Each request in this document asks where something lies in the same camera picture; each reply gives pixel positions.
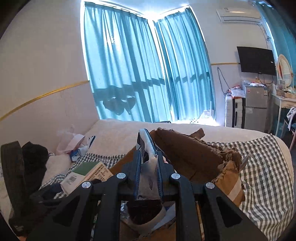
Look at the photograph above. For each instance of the green and white box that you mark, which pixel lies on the green and white box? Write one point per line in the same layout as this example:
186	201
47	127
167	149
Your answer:
92	172

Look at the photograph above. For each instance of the grey checked blanket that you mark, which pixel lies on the grey checked blanket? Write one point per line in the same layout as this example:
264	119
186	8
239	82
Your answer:
263	173

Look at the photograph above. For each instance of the clear plastic bag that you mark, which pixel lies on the clear plastic bag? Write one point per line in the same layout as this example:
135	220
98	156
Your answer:
63	141

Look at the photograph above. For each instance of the white dressing table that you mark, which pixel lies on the white dressing table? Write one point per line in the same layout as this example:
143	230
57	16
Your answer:
281	99

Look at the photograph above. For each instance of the grey small refrigerator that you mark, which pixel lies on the grey small refrigerator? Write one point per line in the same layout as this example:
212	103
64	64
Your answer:
255	109

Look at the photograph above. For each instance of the brown cardboard box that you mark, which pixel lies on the brown cardboard box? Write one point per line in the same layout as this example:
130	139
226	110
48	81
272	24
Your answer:
189	153

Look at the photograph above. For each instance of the white suitcase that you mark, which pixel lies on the white suitcase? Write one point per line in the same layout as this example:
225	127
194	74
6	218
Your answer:
234	113

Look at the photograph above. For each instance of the white framed oval mirror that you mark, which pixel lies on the white framed oval mirror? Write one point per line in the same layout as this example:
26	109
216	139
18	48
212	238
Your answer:
285	69

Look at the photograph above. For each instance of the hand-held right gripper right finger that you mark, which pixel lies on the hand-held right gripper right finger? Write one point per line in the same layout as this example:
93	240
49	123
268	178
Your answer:
159	176

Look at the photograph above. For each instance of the black wall television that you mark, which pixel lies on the black wall television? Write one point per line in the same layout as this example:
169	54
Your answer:
256	60

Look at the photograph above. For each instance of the dark cup with white rim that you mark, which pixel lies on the dark cup with white rim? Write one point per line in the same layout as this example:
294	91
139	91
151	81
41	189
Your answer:
143	213

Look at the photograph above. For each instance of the black garment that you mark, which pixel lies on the black garment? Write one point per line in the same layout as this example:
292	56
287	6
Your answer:
34	160

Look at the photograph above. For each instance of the teal curtain with shadow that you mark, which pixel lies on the teal curtain with shadow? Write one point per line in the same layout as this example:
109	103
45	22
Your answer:
120	58

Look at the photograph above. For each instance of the white paper envelope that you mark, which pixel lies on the white paper envelope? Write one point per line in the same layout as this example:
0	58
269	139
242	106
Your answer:
77	140

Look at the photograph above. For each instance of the white air conditioner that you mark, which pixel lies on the white air conditioner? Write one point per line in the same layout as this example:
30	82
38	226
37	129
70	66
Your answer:
239	15

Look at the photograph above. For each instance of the blue and white small packets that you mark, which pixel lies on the blue and white small packets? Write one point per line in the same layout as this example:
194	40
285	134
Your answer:
83	151

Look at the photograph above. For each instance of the white plastic bag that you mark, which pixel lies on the white plastic bag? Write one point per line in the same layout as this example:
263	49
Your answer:
237	92

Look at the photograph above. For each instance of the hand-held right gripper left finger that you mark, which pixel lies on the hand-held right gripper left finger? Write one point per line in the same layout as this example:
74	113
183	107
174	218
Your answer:
138	168

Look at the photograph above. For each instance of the chair with white towel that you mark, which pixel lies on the chair with white towel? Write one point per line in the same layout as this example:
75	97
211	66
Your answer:
291	120

